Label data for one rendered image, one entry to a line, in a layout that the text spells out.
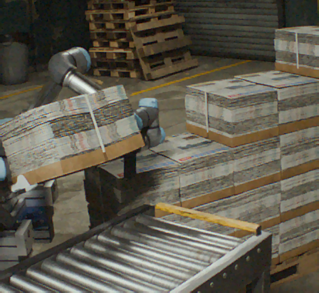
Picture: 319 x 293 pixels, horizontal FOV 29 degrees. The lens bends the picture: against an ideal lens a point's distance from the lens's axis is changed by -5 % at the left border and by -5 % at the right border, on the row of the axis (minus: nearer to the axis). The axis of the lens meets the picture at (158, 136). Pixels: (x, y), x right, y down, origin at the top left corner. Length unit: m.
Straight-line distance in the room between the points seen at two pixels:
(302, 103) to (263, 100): 0.26
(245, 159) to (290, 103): 0.36
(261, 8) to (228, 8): 0.64
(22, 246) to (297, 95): 1.53
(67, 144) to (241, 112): 1.11
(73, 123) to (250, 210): 1.28
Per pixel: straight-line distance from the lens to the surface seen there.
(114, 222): 2.25
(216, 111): 2.95
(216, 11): 10.70
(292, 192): 3.23
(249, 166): 2.99
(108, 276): 1.90
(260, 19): 10.25
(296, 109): 3.11
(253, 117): 2.94
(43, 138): 2.01
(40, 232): 2.84
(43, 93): 2.73
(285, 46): 3.40
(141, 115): 2.42
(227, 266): 1.90
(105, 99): 2.14
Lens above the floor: 1.68
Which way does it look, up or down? 16 degrees down
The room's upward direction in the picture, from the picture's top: 4 degrees counter-clockwise
